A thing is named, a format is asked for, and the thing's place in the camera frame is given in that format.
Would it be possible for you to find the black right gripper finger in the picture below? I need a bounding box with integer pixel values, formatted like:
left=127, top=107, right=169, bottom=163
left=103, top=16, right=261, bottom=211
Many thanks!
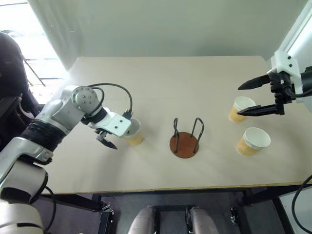
left=237, top=104, right=277, bottom=117
left=237, top=74, right=271, bottom=91

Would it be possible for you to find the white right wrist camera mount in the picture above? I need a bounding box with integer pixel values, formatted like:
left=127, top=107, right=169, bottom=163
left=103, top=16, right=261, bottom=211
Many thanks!
left=270, top=50, right=303, bottom=98

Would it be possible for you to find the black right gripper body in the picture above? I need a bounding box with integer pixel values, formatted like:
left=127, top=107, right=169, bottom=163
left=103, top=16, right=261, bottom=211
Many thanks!
left=267, top=70, right=297, bottom=116

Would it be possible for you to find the black table frame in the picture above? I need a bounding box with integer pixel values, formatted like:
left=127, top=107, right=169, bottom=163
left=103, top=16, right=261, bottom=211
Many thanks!
left=40, top=184, right=303, bottom=234

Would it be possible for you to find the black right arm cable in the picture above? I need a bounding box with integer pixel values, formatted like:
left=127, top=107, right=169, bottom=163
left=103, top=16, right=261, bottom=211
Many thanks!
left=284, top=84, right=312, bottom=98

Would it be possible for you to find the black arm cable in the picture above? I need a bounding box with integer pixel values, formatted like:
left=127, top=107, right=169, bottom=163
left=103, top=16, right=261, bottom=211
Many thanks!
left=88, top=83, right=134, bottom=120
left=284, top=84, right=312, bottom=98

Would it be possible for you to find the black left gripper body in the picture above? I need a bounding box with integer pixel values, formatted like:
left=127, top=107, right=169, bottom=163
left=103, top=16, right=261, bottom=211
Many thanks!
left=94, top=129, right=110, bottom=140

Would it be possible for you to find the black window railing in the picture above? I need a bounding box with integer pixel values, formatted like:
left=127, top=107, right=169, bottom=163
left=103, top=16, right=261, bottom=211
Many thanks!
left=22, top=55, right=64, bottom=87

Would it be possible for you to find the tan paper cup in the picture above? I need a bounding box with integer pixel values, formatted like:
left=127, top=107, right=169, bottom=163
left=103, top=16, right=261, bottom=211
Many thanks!
left=235, top=127, right=272, bottom=157
left=123, top=118, right=144, bottom=147
left=228, top=96, right=256, bottom=123

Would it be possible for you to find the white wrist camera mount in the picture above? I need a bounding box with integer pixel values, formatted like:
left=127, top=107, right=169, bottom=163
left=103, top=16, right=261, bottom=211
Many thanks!
left=270, top=50, right=303, bottom=98
left=90, top=111, right=132, bottom=138

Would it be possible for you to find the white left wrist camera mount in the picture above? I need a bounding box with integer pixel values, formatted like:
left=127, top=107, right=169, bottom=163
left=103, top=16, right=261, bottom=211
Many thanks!
left=90, top=111, right=132, bottom=138

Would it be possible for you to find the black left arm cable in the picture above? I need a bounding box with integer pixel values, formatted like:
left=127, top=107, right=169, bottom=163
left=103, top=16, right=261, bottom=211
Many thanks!
left=88, top=83, right=134, bottom=120

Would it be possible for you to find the black robot torso cable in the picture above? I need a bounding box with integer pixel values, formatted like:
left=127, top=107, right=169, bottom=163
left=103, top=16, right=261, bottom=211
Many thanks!
left=41, top=186, right=57, bottom=232

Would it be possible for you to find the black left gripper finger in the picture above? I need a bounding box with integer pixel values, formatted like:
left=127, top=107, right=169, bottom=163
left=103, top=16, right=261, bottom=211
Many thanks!
left=96, top=137, right=118, bottom=150

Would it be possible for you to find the thin black cable loop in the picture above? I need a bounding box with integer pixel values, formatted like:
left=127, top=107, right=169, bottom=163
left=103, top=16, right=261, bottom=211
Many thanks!
left=292, top=175, right=312, bottom=234

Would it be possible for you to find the grey rounded metallic shape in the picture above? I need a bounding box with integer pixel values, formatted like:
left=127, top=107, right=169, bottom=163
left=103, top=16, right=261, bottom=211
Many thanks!
left=186, top=206, right=220, bottom=234
left=127, top=206, right=160, bottom=234

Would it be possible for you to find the black office chair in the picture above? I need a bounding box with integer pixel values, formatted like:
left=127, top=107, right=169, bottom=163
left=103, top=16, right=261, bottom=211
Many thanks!
left=0, top=31, right=41, bottom=152

